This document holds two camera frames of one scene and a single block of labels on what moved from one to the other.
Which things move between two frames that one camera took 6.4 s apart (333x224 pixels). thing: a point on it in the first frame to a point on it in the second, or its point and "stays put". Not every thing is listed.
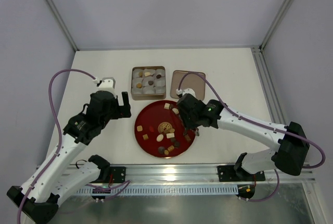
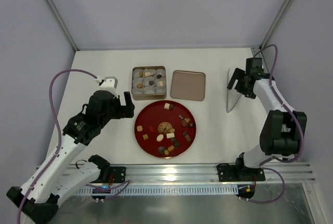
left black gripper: (120, 110) stays put
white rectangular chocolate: (170, 135) stays put
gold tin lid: (195, 82) stays put
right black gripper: (188, 126) to (241, 85)
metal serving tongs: (196, 131) to (228, 110)
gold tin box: (148, 83) stays put
